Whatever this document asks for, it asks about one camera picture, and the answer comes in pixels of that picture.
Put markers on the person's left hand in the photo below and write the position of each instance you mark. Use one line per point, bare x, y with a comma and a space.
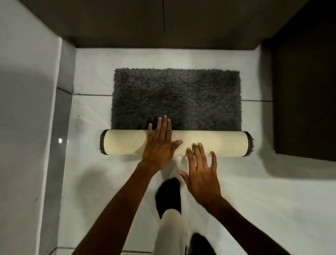
157, 151

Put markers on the person's right hand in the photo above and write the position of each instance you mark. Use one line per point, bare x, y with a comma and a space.
203, 181

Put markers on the person's left little finger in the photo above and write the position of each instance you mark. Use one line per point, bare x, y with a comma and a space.
150, 132

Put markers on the person's right little finger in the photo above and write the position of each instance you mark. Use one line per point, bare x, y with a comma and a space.
213, 163

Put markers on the person's left middle finger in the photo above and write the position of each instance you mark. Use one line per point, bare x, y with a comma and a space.
164, 127

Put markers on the person's left thumb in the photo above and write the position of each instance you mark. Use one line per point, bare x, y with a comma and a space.
177, 145

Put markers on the person's right thumb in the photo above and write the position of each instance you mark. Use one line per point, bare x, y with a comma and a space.
183, 176

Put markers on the person's right middle finger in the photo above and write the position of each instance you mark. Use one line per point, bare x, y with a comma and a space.
197, 156

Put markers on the grey shaggy bath mat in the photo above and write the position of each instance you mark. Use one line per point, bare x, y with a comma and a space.
178, 99

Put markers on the person's right forearm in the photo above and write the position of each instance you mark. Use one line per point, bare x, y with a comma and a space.
241, 231

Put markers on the person's left forearm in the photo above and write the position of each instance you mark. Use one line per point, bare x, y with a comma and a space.
118, 210

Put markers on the person's black sock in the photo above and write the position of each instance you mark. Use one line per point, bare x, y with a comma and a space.
169, 194
200, 245

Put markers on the person's white trouser leg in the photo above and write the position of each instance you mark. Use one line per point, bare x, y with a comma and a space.
170, 233

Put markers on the dark brown wooden cabinet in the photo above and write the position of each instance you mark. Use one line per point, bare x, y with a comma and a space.
162, 23

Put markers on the dark wooden door panel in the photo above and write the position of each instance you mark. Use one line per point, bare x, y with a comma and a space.
304, 92

